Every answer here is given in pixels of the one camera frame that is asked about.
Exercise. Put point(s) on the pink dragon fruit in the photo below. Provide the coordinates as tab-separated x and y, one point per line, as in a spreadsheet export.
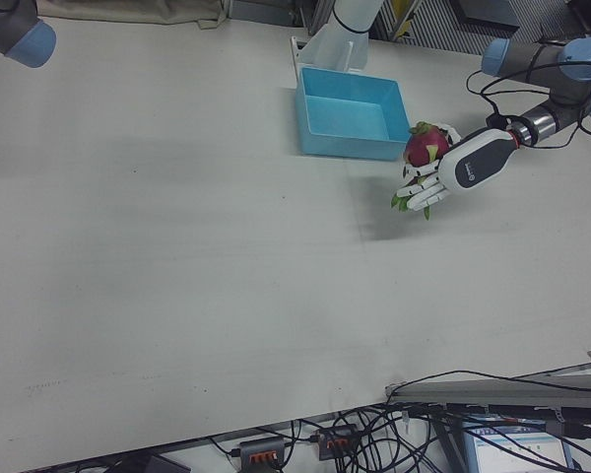
426	148

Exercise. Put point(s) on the light blue plastic tray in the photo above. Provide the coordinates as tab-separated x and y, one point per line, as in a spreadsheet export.
345	118

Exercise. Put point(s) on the beige cloth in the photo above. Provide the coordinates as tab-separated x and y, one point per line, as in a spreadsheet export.
128	10

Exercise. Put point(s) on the grey metal box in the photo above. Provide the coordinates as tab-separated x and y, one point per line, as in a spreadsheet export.
487	10

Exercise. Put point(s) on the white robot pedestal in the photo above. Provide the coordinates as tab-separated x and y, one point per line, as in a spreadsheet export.
345	49

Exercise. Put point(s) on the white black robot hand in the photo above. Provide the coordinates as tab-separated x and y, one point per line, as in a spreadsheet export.
473	162

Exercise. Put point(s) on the grey USB hub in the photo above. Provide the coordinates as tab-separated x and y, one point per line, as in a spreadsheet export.
261	448
335	438

